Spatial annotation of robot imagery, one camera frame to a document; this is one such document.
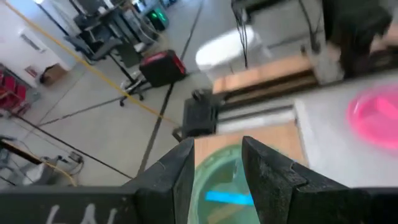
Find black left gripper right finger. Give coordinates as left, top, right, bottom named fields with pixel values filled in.
left=241, top=136, right=359, bottom=224

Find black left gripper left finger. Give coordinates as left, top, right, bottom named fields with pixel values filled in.
left=123, top=138, right=195, bottom=224

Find blue translucent plastic plate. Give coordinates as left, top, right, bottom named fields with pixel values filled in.
left=186, top=144, right=261, bottom=224

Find pink translucent plastic plate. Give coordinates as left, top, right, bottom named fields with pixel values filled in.
left=345, top=85, right=398, bottom=151

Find black computer case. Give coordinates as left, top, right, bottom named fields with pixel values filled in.
left=181, top=89, right=219, bottom=139

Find wooden table base board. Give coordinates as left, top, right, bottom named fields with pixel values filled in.
left=212, top=55, right=313, bottom=95

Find white bin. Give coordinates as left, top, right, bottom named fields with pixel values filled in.
left=195, top=26, right=272, bottom=82

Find cardboard box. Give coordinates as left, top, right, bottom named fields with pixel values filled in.
left=39, top=63, right=69, bottom=86

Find green lit computer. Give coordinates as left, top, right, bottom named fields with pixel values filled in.
left=145, top=5, right=171, bottom=32

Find person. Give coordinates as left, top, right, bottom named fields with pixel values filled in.
left=310, top=0, right=398, bottom=85

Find red stacked chairs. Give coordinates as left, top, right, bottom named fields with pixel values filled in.
left=0, top=70, right=28, bottom=110

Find black metal table frame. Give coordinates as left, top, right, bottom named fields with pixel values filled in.
left=221, top=69, right=320, bottom=108

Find yellow cable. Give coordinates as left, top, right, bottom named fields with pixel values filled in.
left=3, top=0, right=180, bottom=126

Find black cable bundle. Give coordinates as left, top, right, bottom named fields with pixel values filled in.
left=231, top=0, right=250, bottom=69

